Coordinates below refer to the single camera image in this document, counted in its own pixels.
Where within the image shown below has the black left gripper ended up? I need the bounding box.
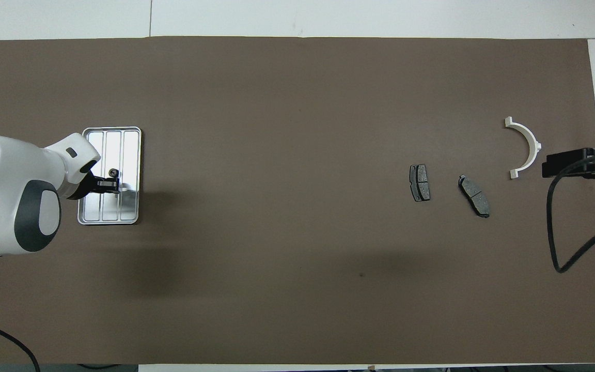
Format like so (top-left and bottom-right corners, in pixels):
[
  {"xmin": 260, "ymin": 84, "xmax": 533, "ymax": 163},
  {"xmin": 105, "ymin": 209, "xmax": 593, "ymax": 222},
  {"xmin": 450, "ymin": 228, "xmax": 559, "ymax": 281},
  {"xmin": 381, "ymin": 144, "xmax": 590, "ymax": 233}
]
[{"xmin": 65, "ymin": 174, "xmax": 122, "ymax": 202}]

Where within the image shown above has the silver metal tray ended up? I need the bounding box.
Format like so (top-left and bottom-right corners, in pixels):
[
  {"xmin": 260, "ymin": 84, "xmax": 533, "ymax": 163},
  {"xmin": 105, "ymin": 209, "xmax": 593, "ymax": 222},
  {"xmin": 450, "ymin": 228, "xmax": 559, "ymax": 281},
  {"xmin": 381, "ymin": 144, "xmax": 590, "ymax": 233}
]
[{"xmin": 77, "ymin": 127, "xmax": 142, "ymax": 225}]

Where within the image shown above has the long grey brake pad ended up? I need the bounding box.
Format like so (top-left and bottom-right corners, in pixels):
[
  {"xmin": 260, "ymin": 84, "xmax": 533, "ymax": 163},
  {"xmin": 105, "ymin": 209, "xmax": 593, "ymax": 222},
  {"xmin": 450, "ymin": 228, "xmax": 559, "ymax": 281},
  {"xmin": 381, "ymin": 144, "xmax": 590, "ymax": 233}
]
[{"xmin": 458, "ymin": 175, "xmax": 491, "ymax": 219}]

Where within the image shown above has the short rectangular grey brake pad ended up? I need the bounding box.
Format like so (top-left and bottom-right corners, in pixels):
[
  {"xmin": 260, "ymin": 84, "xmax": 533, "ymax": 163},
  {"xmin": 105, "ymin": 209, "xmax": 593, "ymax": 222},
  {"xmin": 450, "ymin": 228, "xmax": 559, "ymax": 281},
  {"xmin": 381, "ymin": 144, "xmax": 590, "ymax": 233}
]
[{"xmin": 409, "ymin": 164, "xmax": 431, "ymax": 202}]

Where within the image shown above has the brown table mat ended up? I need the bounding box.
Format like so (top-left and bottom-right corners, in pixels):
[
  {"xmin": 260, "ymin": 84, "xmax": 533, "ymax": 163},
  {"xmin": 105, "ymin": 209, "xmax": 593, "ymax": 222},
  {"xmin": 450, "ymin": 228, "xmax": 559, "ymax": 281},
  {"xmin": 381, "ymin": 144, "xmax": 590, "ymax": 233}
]
[{"xmin": 0, "ymin": 36, "xmax": 595, "ymax": 365}]

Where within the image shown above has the white semicircular plastic bracket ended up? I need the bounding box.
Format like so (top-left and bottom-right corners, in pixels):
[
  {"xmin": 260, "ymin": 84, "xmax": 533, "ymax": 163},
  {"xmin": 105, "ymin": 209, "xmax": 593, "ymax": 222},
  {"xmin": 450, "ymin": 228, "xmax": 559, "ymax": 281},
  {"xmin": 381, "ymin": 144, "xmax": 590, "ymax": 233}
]
[{"xmin": 504, "ymin": 117, "xmax": 542, "ymax": 180}]

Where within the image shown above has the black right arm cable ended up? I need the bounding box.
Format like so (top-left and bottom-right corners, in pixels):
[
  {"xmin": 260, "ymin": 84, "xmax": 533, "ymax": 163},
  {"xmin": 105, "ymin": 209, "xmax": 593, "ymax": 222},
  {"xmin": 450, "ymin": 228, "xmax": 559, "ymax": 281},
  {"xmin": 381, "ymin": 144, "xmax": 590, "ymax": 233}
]
[{"xmin": 547, "ymin": 147, "xmax": 595, "ymax": 274}]

